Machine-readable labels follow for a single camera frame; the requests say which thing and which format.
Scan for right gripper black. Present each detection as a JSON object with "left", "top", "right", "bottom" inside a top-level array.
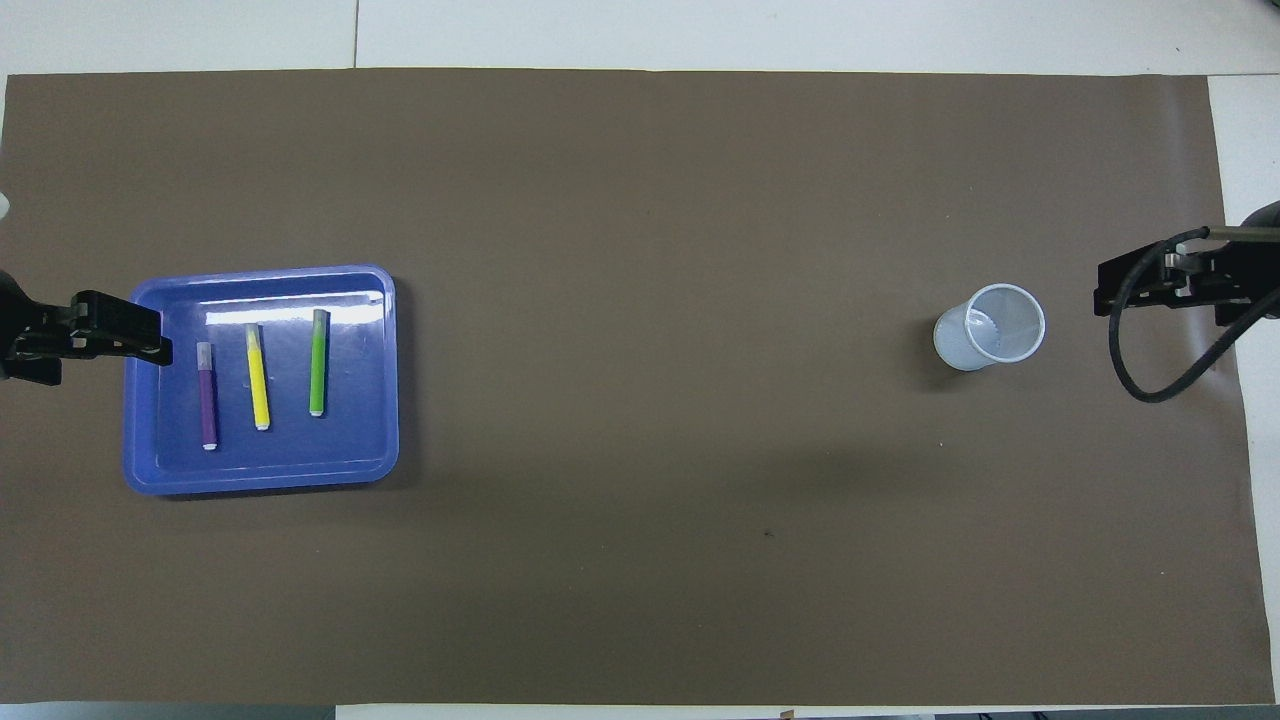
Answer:
[{"left": 1095, "top": 200, "right": 1280, "bottom": 326}]

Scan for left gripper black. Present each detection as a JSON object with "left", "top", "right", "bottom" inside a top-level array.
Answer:
[{"left": 0, "top": 268, "right": 173, "bottom": 387}]

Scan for purple pen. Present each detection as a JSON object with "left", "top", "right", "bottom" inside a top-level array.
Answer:
[{"left": 196, "top": 341, "right": 219, "bottom": 451}]

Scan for yellow pen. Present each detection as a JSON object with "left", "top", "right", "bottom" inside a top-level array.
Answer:
[{"left": 244, "top": 323, "right": 271, "bottom": 432}]

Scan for green pen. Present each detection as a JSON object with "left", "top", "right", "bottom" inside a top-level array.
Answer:
[{"left": 308, "top": 308, "right": 331, "bottom": 418}]

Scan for blue plastic tray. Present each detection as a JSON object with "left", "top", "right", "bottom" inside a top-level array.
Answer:
[{"left": 122, "top": 264, "right": 400, "bottom": 497}]

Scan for translucent plastic cup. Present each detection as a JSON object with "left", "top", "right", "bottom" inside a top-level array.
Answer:
[{"left": 933, "top": 283, "right": 1047, "bottom": 373}]

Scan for brown table mat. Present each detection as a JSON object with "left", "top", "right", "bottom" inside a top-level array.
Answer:
[{"left": 0, "top": 68, "right": 1276, "bottom": 706}]

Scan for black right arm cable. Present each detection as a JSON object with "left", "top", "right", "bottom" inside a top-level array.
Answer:
[{"left": 1108, "top": 228, "right": 1280, "bottom": 404}]

